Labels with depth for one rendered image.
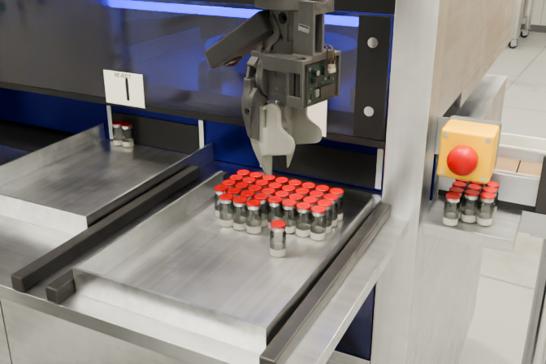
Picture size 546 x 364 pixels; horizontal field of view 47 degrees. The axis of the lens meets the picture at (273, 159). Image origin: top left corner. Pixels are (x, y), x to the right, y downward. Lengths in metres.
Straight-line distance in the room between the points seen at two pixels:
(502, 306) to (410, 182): 1.54
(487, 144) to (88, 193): 0.62
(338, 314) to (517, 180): 0.41
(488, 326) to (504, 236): 1.38
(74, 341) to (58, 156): 0.49
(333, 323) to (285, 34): 0.33
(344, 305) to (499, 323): 1.62
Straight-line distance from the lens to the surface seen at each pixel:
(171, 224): 0.94
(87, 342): 1.51
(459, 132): 0.90
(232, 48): 0.74
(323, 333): 0.72
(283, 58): 0.68
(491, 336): 2.29
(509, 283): 2.59
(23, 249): 0.94
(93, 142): 1.30
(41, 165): 1.21
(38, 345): 1.64
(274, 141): 0.73
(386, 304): 1.06
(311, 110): 0.96
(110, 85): 1.16
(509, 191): 1.04
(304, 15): 0.68
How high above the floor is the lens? 1.31
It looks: 21 degrees down
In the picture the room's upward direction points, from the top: straight up
